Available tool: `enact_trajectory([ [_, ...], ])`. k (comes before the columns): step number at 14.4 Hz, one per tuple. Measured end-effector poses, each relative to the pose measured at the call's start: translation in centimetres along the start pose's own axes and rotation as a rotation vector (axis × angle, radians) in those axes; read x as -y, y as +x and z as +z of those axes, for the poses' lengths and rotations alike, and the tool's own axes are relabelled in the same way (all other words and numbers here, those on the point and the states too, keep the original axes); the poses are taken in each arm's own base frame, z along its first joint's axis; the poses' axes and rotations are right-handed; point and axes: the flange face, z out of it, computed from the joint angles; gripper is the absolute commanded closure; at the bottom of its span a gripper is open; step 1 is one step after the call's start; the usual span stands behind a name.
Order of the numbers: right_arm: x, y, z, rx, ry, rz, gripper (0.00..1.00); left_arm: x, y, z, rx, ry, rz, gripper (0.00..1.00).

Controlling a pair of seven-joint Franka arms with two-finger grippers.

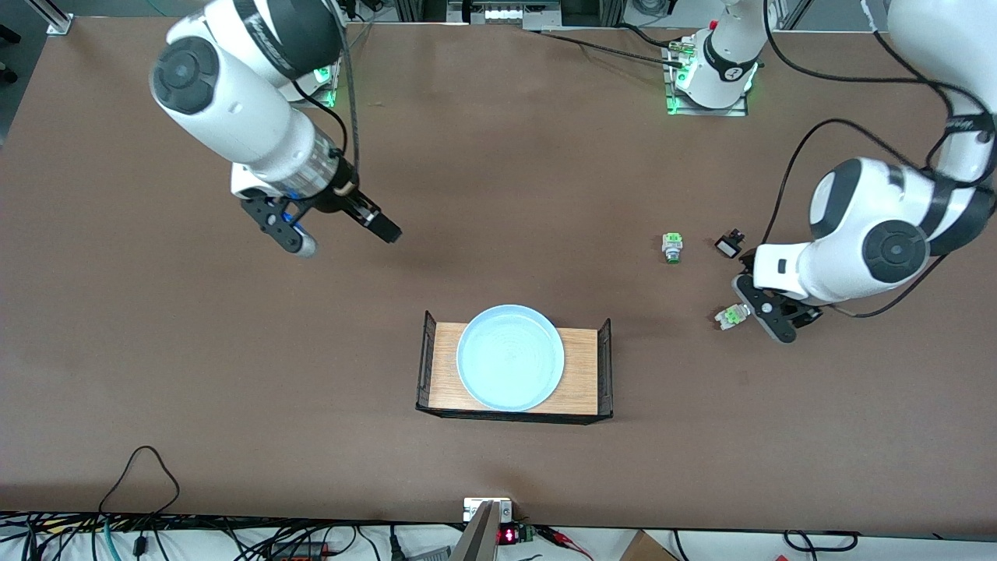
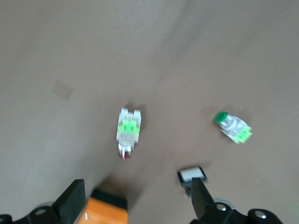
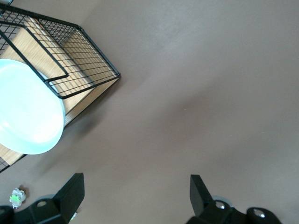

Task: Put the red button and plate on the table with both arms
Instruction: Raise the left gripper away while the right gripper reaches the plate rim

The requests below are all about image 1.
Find black coiled floor cable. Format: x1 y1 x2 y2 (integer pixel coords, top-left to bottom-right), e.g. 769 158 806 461
783 530 861 554

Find thin black looped cable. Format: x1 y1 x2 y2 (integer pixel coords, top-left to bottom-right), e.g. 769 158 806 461
97 446 181 519

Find wooden shelf with mesh sides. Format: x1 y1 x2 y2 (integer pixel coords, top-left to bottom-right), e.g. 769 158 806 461
415 310 615 425

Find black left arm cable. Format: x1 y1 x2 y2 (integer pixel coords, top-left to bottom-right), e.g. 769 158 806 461
759 0 997 320

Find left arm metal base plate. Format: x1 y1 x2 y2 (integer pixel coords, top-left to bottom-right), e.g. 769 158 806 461
662 39 750 118

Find aluminium frame post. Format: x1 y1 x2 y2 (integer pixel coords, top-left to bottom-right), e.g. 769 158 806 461
27 0 72 36

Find black cable across table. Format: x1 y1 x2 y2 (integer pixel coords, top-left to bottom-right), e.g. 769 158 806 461
537 30 690 67

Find brown cardboard piece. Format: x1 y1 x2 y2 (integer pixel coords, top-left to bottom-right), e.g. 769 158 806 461
619 530 678 561

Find aluminium frame with power strip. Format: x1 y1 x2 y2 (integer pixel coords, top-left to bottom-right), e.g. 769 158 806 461
448 0 562 30

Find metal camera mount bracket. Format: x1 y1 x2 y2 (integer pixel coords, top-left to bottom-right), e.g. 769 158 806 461
452 497 513 561

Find light blue round plate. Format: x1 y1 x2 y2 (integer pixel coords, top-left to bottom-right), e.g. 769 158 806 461
456 304 565 412

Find red clip lead wires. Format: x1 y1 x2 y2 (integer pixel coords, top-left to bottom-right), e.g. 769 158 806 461
536 526 593 560

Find tangled black floor cables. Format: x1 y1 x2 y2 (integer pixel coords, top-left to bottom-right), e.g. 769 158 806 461
0 510 453 561

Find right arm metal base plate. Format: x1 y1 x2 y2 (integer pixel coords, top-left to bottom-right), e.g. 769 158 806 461
277 47 343 108

